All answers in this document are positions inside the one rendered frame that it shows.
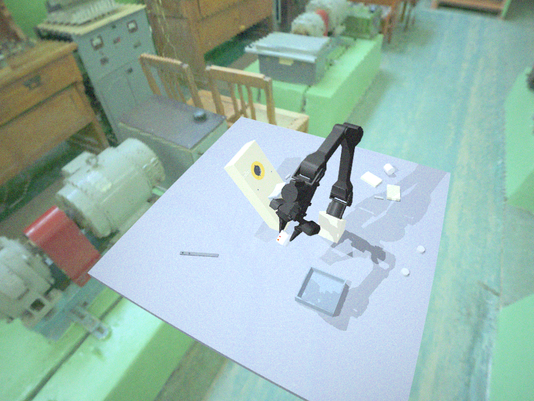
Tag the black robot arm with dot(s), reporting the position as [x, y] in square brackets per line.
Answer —
[314, 168]

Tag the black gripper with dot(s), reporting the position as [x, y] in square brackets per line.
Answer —
[310, 228]

